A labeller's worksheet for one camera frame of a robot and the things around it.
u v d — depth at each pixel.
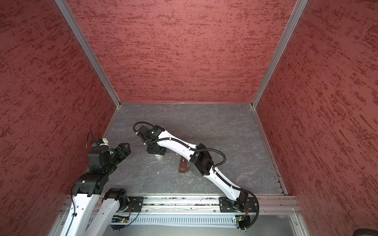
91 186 0.48
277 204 0.76
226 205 0.74
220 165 0.55
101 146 0.62
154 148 0.74
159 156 0.86
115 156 0.59
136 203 0.75
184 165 0.87
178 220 0.77
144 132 0.70
